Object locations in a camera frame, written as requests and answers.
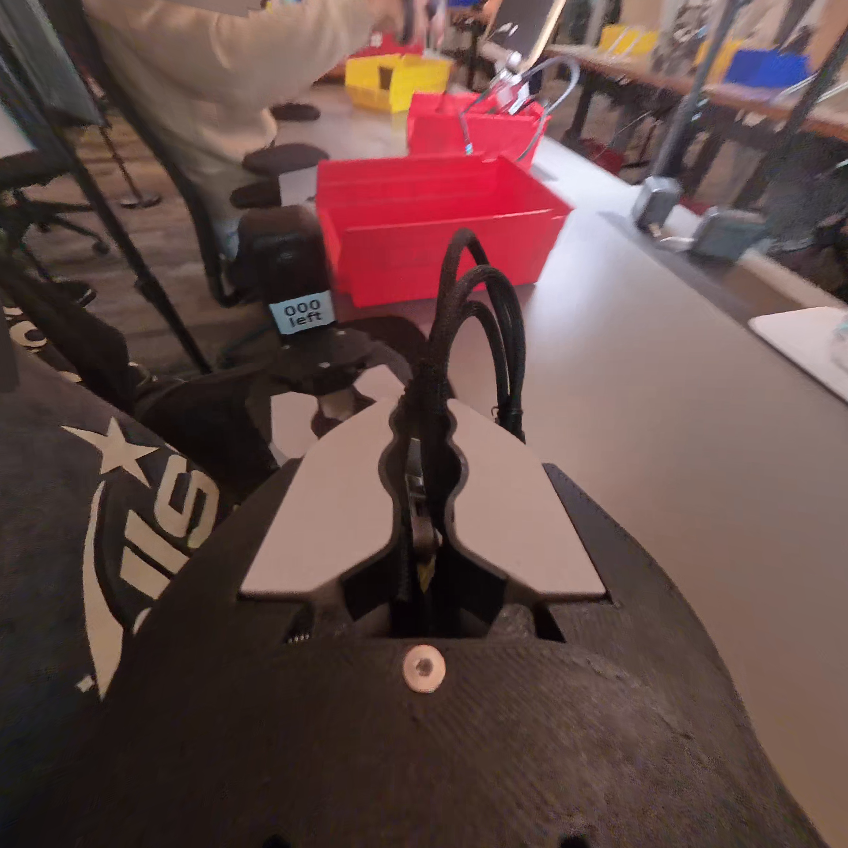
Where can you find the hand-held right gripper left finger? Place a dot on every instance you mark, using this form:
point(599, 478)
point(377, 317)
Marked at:
point(324, 517)

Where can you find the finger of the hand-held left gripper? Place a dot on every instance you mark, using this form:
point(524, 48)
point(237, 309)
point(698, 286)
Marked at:
point(291, 424)
point(379, 385)

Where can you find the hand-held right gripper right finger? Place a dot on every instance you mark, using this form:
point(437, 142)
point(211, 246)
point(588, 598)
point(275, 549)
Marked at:
point(517, 523)

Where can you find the black round stool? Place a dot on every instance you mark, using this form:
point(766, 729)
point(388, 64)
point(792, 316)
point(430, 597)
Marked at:
point(296, 112)
point(285, 159)

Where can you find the red plastic bin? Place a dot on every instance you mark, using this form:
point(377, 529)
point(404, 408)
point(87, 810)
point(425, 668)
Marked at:
point(450, 126)
point(430, 225)

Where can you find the yellow plastic bin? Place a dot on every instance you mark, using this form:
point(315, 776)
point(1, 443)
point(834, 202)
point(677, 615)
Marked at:
point(397, 83)

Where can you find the black office chair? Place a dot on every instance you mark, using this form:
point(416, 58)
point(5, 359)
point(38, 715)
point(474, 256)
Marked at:
point(40, 199)

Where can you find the person's black printed hoodie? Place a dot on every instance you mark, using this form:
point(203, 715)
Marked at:
point(53, 530)

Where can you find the grey hex dumbbell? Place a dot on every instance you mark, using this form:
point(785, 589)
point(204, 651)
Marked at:
point(729, 233)

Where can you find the small yellow bin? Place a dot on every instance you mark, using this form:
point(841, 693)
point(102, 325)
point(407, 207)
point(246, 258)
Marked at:
point(626, 40)
point(719, 53)

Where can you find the long wooden table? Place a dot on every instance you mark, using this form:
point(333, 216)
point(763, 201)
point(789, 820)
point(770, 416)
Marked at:
point(662, 76)

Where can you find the blue plastic bin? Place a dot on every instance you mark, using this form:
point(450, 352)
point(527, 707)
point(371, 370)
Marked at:
point(768, 66)

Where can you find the white stand with base plate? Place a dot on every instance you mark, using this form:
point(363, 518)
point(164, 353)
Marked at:
point(801, 344)

